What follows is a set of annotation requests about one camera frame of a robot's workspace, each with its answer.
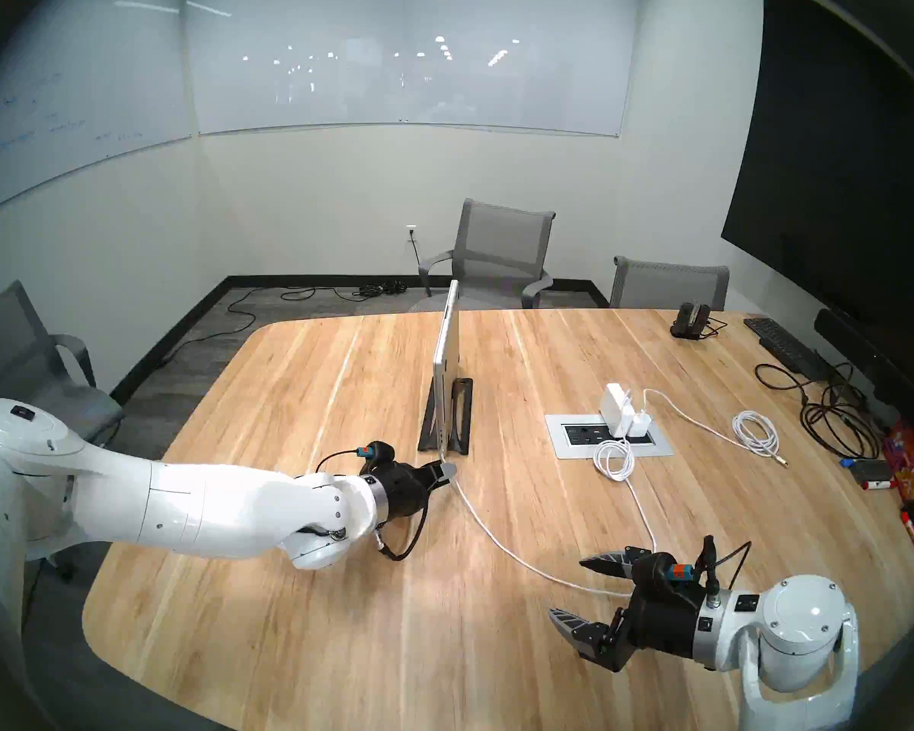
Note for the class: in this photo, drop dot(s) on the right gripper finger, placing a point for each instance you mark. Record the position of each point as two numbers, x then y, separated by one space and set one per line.
617 563
590 638

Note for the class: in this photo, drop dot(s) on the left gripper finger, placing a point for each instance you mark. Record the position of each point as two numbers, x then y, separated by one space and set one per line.
436 492
438 472

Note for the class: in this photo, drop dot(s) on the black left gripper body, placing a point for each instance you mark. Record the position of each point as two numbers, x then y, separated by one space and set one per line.
404 493

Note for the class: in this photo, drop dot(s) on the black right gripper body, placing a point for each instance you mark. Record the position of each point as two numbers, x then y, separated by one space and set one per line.
659 615

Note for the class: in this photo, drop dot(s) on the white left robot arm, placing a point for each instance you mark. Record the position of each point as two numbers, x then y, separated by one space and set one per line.
198 509

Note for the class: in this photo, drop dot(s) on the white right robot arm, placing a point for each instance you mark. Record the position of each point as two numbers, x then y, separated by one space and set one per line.
800 623

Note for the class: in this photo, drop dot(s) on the silver MacBook laptop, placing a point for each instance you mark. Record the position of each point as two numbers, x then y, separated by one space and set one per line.
445 356

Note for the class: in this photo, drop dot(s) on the black controller charging dock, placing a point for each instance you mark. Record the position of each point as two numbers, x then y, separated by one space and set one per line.
689 322

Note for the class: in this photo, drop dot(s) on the black vertical laptop stand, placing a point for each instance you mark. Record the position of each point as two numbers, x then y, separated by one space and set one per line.
425 442

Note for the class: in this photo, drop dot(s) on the silver table power outlet box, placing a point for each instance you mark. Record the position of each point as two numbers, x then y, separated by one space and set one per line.
556 440

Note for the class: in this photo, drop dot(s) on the small white USB charger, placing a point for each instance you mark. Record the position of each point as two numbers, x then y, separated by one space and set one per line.
638 425

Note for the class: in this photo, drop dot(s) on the large white power adapter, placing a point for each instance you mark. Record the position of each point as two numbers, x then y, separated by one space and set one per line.
613 410

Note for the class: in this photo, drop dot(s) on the grey mesh office chair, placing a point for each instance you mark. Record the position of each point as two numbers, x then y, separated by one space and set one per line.
503 238
666 284
15 371

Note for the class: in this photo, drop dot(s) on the red whiteboard marker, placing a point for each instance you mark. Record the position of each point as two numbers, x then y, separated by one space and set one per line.
876 485

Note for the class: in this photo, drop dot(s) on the orange marker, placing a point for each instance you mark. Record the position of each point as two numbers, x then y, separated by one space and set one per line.
912 531

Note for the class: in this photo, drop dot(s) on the black keyboard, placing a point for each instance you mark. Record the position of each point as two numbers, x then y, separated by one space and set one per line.
784 345

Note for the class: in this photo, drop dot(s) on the colourful tissue box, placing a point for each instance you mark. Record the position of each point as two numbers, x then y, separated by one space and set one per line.
910 463

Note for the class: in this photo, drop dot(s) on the wide glass whiteboard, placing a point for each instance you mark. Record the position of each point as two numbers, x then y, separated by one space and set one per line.
411 59

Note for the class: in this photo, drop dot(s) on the large black TV screen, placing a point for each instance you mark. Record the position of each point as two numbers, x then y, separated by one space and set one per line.
861 166

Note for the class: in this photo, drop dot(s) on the glass whiteboard with blue writing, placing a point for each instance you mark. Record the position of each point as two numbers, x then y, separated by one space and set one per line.
68 105

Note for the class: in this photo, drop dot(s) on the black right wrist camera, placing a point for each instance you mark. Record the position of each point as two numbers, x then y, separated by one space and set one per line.
679 572

